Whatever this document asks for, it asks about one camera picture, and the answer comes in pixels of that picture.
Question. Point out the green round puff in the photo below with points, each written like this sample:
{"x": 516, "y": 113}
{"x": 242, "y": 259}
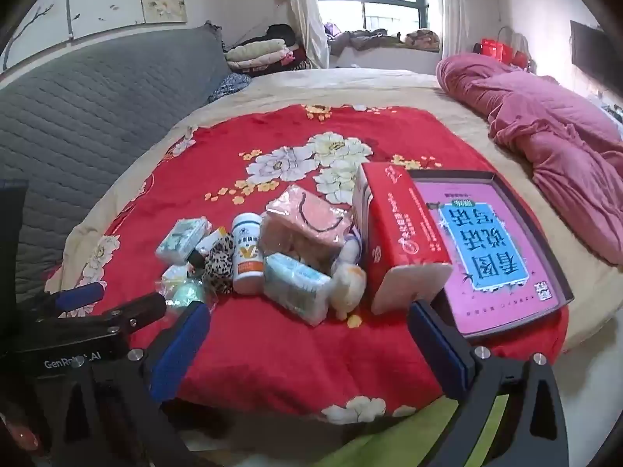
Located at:
{"x": 187, "y": 294}

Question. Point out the red floral blanket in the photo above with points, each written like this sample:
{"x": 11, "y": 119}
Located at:
{"x": 292, "y": 360}

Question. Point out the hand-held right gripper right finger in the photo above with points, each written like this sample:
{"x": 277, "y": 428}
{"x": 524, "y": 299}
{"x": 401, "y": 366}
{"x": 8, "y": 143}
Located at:
{"x": 438, "y": 345}

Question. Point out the light blue tissue pack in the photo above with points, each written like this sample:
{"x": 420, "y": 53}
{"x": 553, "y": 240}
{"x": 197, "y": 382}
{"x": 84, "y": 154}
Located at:
{"x": 294, "y": 289}

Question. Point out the grey quilted headboard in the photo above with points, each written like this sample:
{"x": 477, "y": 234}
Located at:
{"x": 73, "y": 131}

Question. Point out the folded bedding pile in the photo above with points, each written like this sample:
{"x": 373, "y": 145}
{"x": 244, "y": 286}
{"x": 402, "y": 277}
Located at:
{"x": 258, "y": 51}

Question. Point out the red tissue box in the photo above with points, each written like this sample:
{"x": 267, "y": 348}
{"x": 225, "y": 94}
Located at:
{"x": 399, "y": 233}

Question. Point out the yellow white sachet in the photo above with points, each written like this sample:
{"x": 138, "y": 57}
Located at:
{"x": 209, "y": 243}

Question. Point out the dark shallow box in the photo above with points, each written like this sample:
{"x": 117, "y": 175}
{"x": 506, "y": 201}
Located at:
{"x": 540, "y": 258}

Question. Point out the beige bed sheet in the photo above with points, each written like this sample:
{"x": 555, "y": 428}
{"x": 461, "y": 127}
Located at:
{"x": 365, "y": 85}

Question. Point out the red gift bags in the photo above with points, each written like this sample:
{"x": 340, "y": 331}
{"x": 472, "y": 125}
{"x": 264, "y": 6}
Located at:
{"x": 501, "y": 51}

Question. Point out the white orange plush toy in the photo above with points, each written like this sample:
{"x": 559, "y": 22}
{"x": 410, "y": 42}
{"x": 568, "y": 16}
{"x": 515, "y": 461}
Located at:
{"x": 348, "y": 292}

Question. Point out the clothes on windowsill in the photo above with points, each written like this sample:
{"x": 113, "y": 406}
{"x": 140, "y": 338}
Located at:
{"x": 370, "y": 39}

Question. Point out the pink quilt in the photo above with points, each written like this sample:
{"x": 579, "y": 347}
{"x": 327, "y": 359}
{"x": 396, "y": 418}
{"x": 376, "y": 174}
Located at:
{"x": 559, "y": 155}

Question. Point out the pink book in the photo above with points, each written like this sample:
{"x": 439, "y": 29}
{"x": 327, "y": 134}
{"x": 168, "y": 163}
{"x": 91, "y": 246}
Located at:
{"x": 486, "y": 253}

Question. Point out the leopard print scrunchie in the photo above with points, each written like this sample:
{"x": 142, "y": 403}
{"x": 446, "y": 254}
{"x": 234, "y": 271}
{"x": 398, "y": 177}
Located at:
{"x": 216, "y": 265}

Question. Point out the teal tissue pack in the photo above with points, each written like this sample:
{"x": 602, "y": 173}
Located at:
{"x": 180, "y": 243}

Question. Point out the black wall television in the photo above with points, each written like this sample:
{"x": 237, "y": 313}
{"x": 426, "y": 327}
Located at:
{"x": 586, "y": 51}

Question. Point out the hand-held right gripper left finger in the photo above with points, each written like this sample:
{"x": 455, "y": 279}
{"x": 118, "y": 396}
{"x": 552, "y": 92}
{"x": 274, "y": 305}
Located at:
{"x": 180, "y": 350}

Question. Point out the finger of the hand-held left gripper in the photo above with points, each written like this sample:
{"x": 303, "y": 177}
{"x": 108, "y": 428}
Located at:
{"x": 80, "y": 296}
{"x": 141, "y": 307}

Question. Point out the pink tissue pack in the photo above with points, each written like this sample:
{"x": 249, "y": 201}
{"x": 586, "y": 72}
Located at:
{"x": 301, "y": 233}

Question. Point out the white curtain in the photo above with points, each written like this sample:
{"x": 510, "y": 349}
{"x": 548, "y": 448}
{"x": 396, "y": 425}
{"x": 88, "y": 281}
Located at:
{"x": 457, "y": 5}
{"x": 306, "y": 14}

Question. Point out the purple plush toy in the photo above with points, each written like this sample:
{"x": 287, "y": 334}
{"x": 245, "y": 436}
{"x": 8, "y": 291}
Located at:
{"x": 348, "y": 250}

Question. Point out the blue patterned pillow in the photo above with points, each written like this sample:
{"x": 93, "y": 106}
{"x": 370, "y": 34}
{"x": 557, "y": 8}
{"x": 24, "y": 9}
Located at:
{"x": 228, "y": 87}

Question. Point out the white vitamin bottle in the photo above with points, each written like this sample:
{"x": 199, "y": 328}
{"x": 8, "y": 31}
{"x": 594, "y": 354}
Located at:
{"x": 247, "y": 262}

